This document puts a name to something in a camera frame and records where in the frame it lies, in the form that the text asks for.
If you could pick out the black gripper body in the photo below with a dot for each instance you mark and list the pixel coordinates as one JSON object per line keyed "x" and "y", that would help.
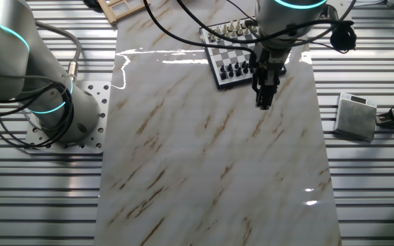
{"x": 269, "y": 63}

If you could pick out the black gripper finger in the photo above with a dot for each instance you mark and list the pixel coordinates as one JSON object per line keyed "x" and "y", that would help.
{"x": 271, "y": 89}
{"x": 259, "y": 90}

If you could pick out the folding black white chessboard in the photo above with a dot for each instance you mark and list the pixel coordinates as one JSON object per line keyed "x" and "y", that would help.
{"x": 233, "y": 54}

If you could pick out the black chess king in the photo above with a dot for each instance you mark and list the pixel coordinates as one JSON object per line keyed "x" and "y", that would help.
{"x": 246, "y": 69}

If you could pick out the black chess bishop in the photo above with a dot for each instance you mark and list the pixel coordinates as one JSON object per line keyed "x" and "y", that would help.
{"x": 238, "y": 71}

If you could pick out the black chess knight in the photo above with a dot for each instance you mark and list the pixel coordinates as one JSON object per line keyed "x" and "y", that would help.
{"x": 231, "y": 73}

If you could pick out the black chess rook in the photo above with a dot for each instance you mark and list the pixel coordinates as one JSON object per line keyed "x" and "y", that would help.
{"x": 223, "y": 74}

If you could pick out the white chess pawn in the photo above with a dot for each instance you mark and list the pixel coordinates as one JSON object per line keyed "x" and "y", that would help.
{"x": 247, "y": 30}
{"x": 234, "y": 33}
{"x": 227, "y": 34}
{"x": 213, "y": 38}
{"x": 240, "y": 31}

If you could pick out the white chess bishop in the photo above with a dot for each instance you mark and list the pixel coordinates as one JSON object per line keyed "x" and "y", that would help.
{"x": 244, "y": 24}
{"x": 224, "y": 28}

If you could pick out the white chess queen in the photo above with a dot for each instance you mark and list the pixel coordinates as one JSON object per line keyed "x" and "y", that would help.
{"x": 238, "y": 24}

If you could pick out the white chess king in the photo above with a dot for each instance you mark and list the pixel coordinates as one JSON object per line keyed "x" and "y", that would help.
{"x": 231, "y": 26}

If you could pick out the white chess knight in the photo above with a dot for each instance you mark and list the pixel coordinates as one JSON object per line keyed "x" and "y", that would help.
{"x": 217, "y": 30}

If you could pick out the white marble board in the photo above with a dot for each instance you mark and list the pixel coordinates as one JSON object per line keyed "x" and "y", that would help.
{"x": 200, "y": 153}

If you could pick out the silver digital pocket scale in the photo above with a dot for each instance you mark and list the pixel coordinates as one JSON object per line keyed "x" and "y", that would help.
{"x": 354, "y": 119}

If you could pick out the black C-clamp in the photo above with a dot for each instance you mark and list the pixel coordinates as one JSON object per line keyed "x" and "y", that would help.
{"x": 89, "y": 2}

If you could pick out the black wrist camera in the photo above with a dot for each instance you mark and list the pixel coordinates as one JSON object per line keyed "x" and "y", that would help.
{"x": 342, "y": 37}

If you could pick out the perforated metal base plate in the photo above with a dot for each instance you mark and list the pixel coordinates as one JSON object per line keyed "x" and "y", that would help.
{"x": 98, "y": 102}

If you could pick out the small wooden window frame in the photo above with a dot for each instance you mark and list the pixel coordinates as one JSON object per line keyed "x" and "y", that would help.
{"x": 113, "y": 18}

